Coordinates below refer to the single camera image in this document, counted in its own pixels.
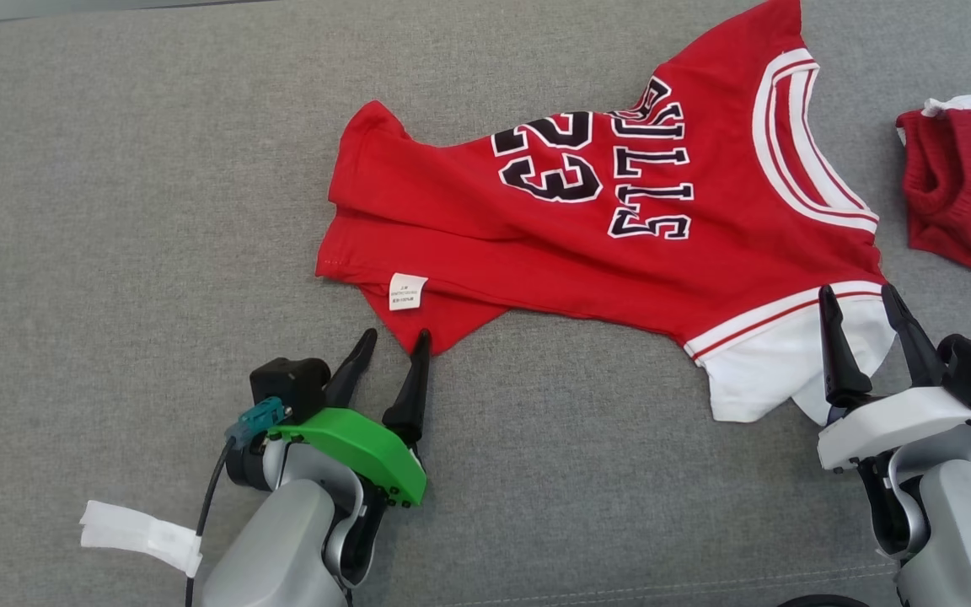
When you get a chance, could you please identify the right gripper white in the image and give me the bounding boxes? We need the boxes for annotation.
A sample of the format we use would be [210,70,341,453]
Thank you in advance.
[816,282,971,473]

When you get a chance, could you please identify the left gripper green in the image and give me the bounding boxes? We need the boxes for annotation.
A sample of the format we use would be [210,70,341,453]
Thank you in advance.
[268,328,433,508]

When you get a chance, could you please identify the red shorts with white stripe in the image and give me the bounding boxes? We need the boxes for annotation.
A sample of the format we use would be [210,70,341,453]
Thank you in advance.
[896,93,971,293]

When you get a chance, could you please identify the red basketball jersey number 23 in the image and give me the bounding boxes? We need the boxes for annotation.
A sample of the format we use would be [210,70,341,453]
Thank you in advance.
[314,0,898,425]

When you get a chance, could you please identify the grey fabric sofa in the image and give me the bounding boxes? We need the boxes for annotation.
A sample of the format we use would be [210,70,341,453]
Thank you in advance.
[0,0,971,607]

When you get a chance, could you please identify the left gripper black camera box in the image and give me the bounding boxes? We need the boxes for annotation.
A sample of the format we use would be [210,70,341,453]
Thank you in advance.
[249,357,333,424]

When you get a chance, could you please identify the left gripper teal cable connector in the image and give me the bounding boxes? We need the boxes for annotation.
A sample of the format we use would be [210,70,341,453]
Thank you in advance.
[225,397,289,449]

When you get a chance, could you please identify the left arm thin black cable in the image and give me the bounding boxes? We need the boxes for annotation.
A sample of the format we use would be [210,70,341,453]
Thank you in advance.
[185,438,239,607]

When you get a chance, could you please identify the white tape tag left cable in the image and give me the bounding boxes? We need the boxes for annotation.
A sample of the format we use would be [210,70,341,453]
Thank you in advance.
[78,499,205,579]

